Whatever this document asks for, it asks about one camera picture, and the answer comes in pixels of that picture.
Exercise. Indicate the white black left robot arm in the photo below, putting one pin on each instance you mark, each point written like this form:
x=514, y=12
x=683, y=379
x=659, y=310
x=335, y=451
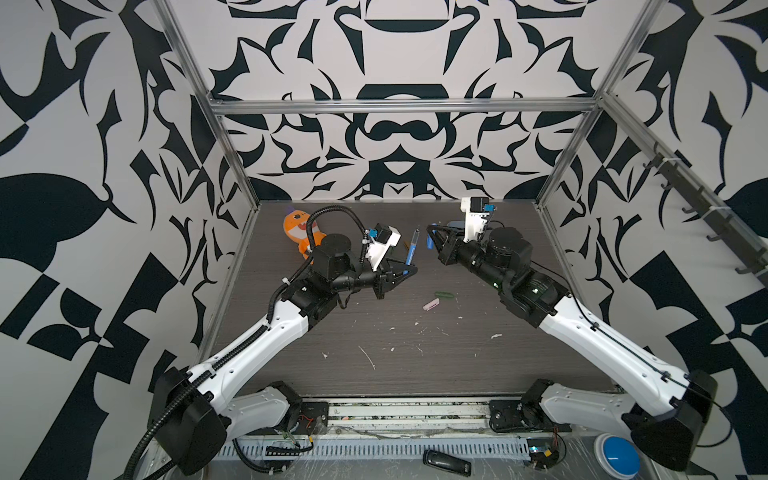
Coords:
x=194, y=412

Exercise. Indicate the orange shark plush toy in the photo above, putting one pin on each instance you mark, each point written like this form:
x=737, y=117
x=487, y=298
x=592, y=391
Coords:
x=295, y=228

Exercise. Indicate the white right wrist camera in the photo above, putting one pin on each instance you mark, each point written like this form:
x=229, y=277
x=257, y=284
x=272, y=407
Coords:
x=477, y=211

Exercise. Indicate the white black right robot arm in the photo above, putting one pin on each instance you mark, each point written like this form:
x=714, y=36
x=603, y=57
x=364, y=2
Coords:
x=660, y=408

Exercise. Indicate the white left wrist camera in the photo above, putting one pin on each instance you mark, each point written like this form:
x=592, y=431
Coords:
x=380, y=239

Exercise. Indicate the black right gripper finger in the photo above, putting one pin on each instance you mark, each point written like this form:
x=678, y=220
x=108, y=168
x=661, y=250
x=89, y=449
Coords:
x=436, y=229
x=439, y=245

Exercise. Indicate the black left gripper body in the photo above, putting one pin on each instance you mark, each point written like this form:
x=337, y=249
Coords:
x=379, y=280

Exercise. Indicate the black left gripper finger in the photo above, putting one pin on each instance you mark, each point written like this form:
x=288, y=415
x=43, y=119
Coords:
x=397, y=268
x=396, y=280

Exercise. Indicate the blue pen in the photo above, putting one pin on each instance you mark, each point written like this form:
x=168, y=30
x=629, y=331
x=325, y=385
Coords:
x=412, y=247

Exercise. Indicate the black remote device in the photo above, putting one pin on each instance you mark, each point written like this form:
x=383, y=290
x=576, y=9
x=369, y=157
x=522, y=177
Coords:
x=447, y=463

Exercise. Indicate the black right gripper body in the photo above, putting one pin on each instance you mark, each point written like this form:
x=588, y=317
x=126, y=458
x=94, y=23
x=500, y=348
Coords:
x=471, y=256

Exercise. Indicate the grey slotted cable duct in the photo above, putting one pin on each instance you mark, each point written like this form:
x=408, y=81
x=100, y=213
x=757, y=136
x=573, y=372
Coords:
x=327, y=449

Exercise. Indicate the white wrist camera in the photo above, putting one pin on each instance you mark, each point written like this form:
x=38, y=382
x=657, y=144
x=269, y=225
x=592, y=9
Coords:
x=477, y=211
x=380, y=239

